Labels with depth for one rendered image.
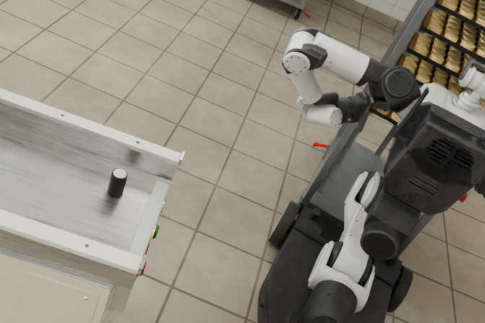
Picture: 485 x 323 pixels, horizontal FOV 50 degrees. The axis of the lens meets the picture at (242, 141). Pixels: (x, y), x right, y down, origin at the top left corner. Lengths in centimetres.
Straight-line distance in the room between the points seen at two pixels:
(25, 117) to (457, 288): 213
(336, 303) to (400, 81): 73
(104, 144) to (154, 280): 97
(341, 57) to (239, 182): 113
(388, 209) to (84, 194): 95
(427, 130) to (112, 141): 80
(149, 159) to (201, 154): 142
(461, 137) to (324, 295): 69
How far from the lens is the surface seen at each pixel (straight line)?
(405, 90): 152
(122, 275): 94
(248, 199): 243
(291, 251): 208
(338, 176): 257
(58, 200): 107
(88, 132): 113
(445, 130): 146
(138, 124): 259
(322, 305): 177
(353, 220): 205
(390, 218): 167
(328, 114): 166
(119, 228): 104
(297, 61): 151
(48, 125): 116
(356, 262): 194
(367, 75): 154
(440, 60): 199
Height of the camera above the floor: 164
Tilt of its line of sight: 37 degrees down
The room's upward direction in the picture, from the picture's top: 25 degrees clockwise
